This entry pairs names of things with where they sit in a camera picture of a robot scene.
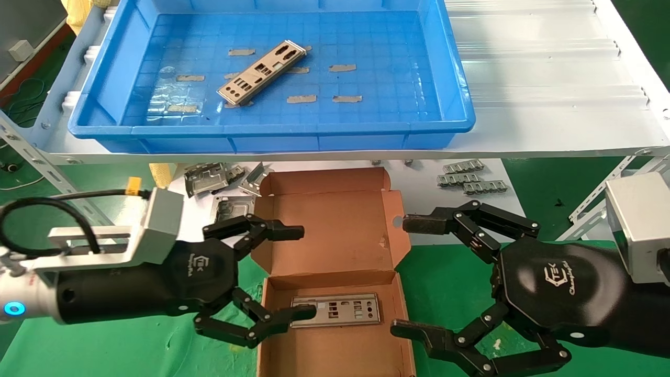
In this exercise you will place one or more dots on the angled metal plate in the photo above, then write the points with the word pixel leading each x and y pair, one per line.
pixel 254 180

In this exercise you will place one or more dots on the small metal bracket piece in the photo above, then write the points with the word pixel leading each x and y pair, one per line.
pixel 235 173

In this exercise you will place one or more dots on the grey perforated shelf post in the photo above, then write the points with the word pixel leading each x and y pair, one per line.
pixel 596 196
pixel 52 173

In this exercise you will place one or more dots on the small white tape scrap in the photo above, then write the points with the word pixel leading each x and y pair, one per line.
pixel 497 344

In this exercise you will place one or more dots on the brown tape piece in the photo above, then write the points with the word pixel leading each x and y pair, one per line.
pixel 190 78
pixel 302 99
pixel 231 75
pixel 301 70
pixel 182 108
pixel 343 68
pixel 242 52
pixel 347 99

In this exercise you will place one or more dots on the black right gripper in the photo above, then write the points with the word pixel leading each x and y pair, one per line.
pixel 560 288

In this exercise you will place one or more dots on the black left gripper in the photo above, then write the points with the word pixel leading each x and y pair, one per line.
pixel 199 277

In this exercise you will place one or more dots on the large bent metal bracket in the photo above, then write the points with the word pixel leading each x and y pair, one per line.
pixel 207 178

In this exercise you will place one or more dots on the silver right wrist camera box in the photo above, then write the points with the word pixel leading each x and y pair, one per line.
pixel 641 225

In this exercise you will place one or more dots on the brown cardboard box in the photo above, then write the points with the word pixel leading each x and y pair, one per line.
pixel 324 235

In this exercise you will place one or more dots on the rectangular metal frame part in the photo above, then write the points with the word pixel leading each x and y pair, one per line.
pixel 230 205

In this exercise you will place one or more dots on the silver metal I/O shield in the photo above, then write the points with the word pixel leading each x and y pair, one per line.
pixel 230 94
pixel 340 322

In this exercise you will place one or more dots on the yellow mesh sack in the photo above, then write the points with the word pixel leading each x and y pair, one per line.
pixel 73 15

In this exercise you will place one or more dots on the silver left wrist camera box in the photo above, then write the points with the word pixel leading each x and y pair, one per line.
pixel 162 220

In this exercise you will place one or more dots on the silver camera mount bracket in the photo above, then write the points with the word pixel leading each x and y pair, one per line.
pixel 115 260

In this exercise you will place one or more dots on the green table cloth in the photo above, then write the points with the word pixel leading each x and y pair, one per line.
pixel 131 345

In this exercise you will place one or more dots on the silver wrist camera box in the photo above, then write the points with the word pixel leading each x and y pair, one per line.
pixel 162 220
pixel 641 225

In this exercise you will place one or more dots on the blue plastic tray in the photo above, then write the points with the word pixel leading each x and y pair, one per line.
pixel 392 78

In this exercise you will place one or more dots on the white wall box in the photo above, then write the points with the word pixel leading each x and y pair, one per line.
pixel 21 51

